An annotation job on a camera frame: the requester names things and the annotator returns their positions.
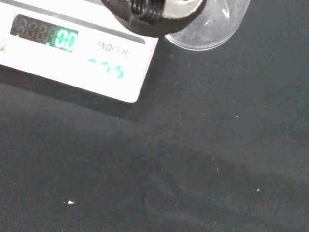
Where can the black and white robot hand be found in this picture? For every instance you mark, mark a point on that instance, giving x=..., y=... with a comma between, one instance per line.
x=154, y=26

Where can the small white speck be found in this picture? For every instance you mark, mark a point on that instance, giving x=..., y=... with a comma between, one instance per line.
x=70, y=202

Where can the white electronic balance, steel pan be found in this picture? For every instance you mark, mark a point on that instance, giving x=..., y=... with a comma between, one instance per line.
x=72, y=68

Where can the black bench cloth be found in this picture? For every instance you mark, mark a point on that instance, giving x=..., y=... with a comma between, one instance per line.
x=217, y=145

